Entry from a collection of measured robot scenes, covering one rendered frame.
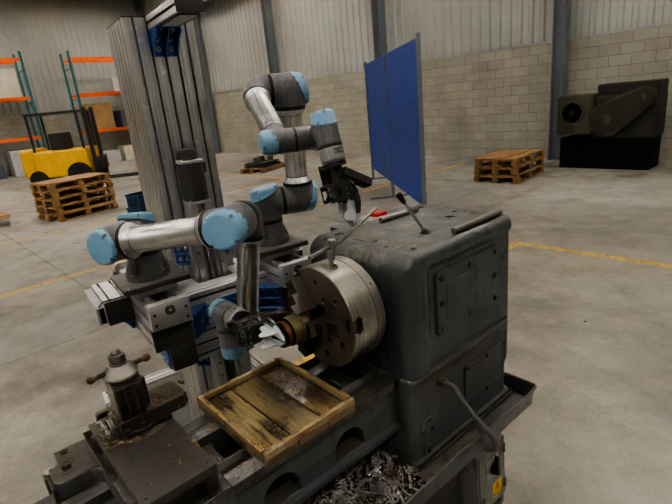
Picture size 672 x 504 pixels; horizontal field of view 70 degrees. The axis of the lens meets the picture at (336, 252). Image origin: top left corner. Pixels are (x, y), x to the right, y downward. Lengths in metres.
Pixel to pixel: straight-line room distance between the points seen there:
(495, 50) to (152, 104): 10.94
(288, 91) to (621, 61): 9.91
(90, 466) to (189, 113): 1.23
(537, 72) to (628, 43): 1.77
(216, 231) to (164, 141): 0.63
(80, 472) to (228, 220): 0.71
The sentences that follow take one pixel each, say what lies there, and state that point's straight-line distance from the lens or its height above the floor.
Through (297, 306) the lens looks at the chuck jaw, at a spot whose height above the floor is 1.13.
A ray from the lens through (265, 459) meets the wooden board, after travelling 1.26.
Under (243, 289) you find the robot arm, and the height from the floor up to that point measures 1.13.
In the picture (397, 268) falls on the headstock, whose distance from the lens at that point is 1.36.
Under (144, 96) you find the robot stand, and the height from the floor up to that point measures 1.77.
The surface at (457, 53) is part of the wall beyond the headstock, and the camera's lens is 12.99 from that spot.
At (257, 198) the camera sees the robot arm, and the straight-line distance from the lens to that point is 1.90.
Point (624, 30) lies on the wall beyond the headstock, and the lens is 11.38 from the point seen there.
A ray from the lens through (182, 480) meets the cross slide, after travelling 1.15.
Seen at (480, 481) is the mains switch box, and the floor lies 0.34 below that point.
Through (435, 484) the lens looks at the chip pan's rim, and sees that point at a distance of 1.64.
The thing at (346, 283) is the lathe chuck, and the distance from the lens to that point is 1.34.
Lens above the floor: 1.69
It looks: 18 degrees down
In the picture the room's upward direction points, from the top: 6 degrees counter-clockwise
